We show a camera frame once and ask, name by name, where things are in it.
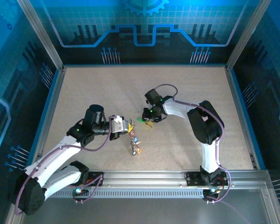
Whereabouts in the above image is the blue table border strip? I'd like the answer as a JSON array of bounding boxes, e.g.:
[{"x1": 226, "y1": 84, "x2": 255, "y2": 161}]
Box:
[
  {"x1": 231, "y1": 69, "x2": 267, "y2": 170},
  {"x1": 63, "y1": 63, "x2": 227, "y2": 68},
  {"x1": 28, "y1": 69, "x2": 61, "y2": 157}
]

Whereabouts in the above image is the grey metal panel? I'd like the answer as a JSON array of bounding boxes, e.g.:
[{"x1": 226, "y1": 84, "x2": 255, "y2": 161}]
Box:
[{"x1": 21, "y1": 188, "x2": 273, "y2": 224}]

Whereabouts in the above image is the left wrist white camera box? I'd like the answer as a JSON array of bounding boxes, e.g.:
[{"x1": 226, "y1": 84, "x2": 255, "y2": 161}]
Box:
[{"x1": 109, "y1": 114, "x2": 129, "y2": 134}]

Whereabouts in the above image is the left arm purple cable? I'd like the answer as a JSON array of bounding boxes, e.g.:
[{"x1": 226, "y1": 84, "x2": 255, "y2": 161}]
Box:
[{"x1": 15, "y1": 115, "x2": 114, "y2": 215}]

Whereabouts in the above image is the aluminium side rail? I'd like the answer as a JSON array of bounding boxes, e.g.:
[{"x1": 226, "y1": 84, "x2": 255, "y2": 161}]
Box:
[
  {"x1": 225, "y1": 66, "x2": 259, "y2": 169},
  {"x1": 35, "y1": 66, "x2": 66, "y2": 159}
]

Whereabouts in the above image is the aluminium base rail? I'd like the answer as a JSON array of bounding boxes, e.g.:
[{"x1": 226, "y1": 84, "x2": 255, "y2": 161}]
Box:
[{"x1": 38, "y1": 169, "x2": 270, "y2": 189}]

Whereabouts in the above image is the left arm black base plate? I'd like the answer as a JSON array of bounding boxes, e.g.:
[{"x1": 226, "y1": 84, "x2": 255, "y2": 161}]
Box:
[{"x1": 85, "y1": 171, "x2": 105, "y2": 187}]

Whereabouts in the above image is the grey slotted cable duct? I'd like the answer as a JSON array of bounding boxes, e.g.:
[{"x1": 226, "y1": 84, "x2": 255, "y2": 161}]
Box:
[{"x1": 49, "y1": 189, "x2": 206, "y2": 199}]

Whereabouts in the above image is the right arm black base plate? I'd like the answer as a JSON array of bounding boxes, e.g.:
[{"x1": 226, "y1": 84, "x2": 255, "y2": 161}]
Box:
[{"x1": 185, "y1": 171, "x2": 231, "y2": 187}]

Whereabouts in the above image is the aluminium frame post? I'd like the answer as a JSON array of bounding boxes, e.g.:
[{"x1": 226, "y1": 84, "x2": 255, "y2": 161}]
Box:
[
  {"x1": 16, "y1": 0, "x2": 65, "y2": 70},
  {"x1": 225, "y1": 0, "x2": 271, "y2": 70}
]

